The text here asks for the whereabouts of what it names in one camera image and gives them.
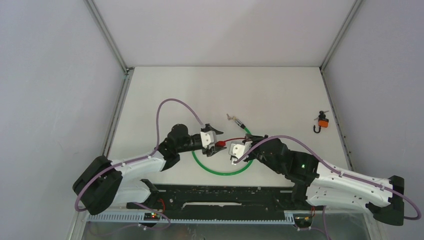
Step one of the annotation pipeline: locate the red cable lock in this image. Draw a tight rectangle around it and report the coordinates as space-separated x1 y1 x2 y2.
214 137 245 147

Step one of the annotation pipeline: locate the green cable lock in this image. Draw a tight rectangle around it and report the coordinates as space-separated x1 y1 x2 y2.
191 119 253 176

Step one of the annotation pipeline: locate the silver key bunch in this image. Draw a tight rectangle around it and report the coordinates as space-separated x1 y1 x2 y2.
226 114 238 122

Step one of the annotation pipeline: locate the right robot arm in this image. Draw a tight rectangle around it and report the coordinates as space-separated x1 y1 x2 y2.
243 134 405 226

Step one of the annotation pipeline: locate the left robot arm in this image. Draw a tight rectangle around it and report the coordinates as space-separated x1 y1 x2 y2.
72 123 226 215

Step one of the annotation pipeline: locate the orange padlock with keys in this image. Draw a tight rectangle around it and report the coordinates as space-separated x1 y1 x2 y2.
313 110 329 134

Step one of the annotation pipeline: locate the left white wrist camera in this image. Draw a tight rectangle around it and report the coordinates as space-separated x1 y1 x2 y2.
200 130 217 149

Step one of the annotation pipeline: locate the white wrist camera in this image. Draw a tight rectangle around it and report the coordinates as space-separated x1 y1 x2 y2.
228 140 252 165
200 130 217 149

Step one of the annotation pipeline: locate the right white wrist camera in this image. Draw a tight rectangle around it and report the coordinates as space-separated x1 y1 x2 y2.
228 140 252 165

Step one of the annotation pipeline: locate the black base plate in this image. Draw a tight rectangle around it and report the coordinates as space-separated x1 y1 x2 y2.
143 184 312 220

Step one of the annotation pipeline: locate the grey cable duct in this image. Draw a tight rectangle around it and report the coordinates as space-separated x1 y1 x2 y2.
86 211 295 225

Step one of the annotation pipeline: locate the left aluminium corner post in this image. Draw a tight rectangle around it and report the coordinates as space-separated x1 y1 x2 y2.
83 0 129 74

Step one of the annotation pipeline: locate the aluminium corner post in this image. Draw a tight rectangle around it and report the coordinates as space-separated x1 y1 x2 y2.
319 0 365 73
83 0 129 74

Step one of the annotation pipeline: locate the aluminium front frame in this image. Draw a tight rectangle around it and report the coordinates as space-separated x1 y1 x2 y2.
67 189 387 240

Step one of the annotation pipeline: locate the right aluminium corner post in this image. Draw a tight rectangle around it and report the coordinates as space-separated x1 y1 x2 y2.
319 0 365 73

